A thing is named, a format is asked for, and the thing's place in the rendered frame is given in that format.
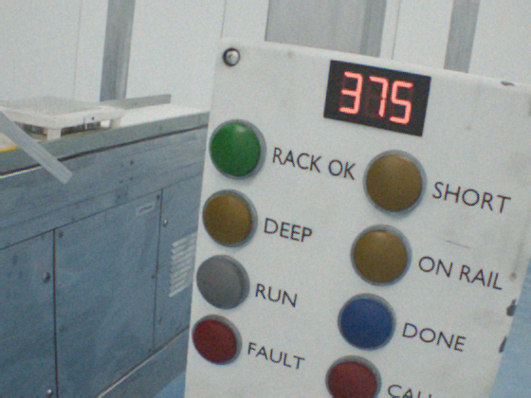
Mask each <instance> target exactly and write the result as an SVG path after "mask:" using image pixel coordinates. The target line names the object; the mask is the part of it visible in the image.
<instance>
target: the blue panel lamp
mask: <svg viewBox="0 0 531 398"><path fill-rule="evenodd" d="M340 328H341V329H342V332H343V333H344V335H345V337H346V338H347V339H348V340H349V342H350V343H351V344H352V343H353V344H354V345H356V346H358V347H360V348H364V349H370V348H372V347H376V346H378V345H380V344H382V343H383V342H385V341H386V340H387V339H388V337H389V335H390V334H391V333H392V330H393V322H392V319H391V316H390V314H389V311H388V310H387V309H386V307H383V306H382V305H381V304H380V303H378V302H376V301H374V300H372V299H368V298H360V299H359V300H356V301H353V302H351V303H350V304H349V305H347V306H346V308H345V309H344V311H343V312H342V313H341V316H340Z"/></svg>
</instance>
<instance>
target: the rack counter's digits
mask: <svg viewBox="0 0 531 398"><path fill-rule="evenodd" d="M416 84H417V82H409V81H404V80H398V79H391V78H385V77H382V76H378V75H371V74H364V73H357V72H352V71H351V70H344V69H341V70H340V73H339V91H338V97H337V104H336V110H335V112H338V113H343V114H349V115H355V116H361V117H366V118H370V119H376V120H382V121H388V122H393V123H399V124H402V125H404V126H410V127H411V122H412V108H413V103H414V98H415V92H416V91H415V88H416Z"/></svg>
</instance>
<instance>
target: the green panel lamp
mask: <svg viewBox="0 0 531 398"><path fill-rule="evenodd" d="M211 154H212V158H213V161H214V163H215V164H216V166H217V167H218V168H219V169H220V170H221V171H222V172H225V173H226V174H229V175H233V176H243V175H246V174H248V173H251V172H252V171H253V170H255V168H256V167H257V165H258V163H259V161H260V156H261V146H260V142H259V139H258V137H257V136H256V134H255V133H254V131H253V130H252V129H251V128H248V127H247V126H246V125H244V124H242V123H238V122H232V123H228V124H225V125H223V126H221V127H220V128H219V129H218V130H217V132H216V134H215V136H214V138H213V140H212V143H211Z"/></svg>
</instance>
